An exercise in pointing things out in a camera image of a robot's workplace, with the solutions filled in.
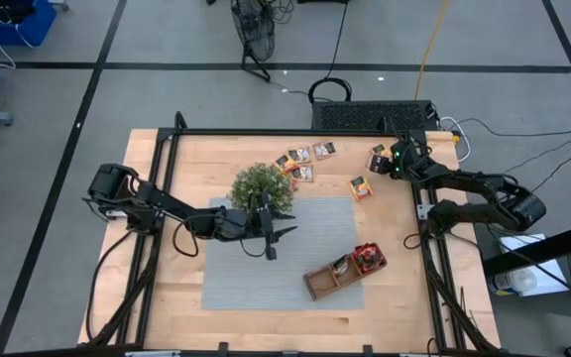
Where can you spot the white paper box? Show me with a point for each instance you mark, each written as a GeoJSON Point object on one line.
{"type": "Point", "coordinates": [533, 248]}

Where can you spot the artificial green potted plant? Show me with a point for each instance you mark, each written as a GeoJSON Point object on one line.
{"type": "Point", "coordinates": [256, 186]}

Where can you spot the large blue plastic bin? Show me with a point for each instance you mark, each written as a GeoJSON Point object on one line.
{"type": "Point", "coordinates": [33, 30]}

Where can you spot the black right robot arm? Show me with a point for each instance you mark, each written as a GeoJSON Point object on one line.
{"type": "Point", "coordinates": [484, 186]}

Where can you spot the black desk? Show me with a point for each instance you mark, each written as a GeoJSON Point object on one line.
{"type": "Point", "coordinates": [553, 245]}

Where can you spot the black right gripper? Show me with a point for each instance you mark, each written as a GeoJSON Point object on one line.
{"type": "Point", "coordinates": [402, 158]}

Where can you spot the black floor fan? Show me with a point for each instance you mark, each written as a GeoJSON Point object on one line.
{"type": "Point", "coordinates": [256, 30]}

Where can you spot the wooden compartment tray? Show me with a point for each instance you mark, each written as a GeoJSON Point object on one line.
{"type": "Point", "coordinates": [322, 283]}

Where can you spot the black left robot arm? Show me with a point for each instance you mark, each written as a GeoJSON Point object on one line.
{"type": "Point", "coordinates": [166, 205]}

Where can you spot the grey woven placemat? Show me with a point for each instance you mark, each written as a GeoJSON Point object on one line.
{"type": "Point", "coordinates": [265, 287]}

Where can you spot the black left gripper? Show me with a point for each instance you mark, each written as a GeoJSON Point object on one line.
{"type": "Point", "coordinates": [269, 233]}

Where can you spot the grey metal bracket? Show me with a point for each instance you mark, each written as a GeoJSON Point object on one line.
{"type": "Point", "coordinates": [424, 212]}

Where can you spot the black computer tower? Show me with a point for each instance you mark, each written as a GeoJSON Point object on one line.
{"type": "Point", "coordinates": [375, 115]}

